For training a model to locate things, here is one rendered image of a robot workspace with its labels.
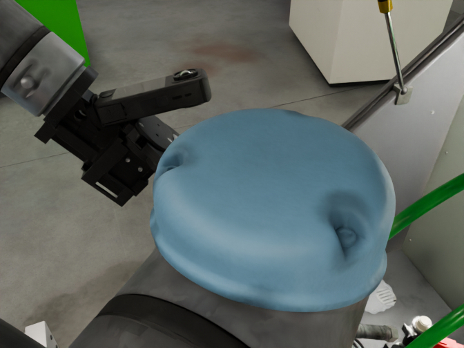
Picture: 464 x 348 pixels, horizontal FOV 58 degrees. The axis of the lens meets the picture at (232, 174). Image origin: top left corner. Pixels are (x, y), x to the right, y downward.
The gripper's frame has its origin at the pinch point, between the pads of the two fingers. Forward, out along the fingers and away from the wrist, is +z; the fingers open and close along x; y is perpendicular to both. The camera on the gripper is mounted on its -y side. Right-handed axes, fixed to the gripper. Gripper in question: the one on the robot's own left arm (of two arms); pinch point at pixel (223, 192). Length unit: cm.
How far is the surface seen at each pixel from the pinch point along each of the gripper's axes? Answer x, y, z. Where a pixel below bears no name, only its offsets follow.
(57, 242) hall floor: -143, 127, 23
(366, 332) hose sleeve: 6.8, 0.2, 24.6
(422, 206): 11.2, -15.2, 9.9
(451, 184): 10.7, -18.5, 10.4
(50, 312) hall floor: -103, 130, 33
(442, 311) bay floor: -21, -4, 68
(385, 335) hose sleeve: 5.7, -0.7, 28.6
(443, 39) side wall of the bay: -26.3, -37.2, 19.7
